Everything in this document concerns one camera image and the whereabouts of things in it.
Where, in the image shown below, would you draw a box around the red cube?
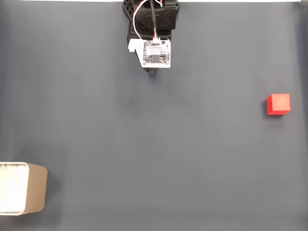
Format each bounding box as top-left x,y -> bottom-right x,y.
266,93 -> 291,116

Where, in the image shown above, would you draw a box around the beige open box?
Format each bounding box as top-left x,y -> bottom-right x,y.
0,162 -> 48,216

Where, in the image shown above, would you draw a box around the dark blue table mat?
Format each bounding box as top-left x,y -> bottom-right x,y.
0,1 -> 308,231

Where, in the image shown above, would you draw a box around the white wrist camera board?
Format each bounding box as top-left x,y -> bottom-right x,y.
127,38 -> 172,69

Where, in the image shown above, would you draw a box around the black camera cable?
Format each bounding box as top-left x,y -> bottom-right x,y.
148,0 -> 158,37

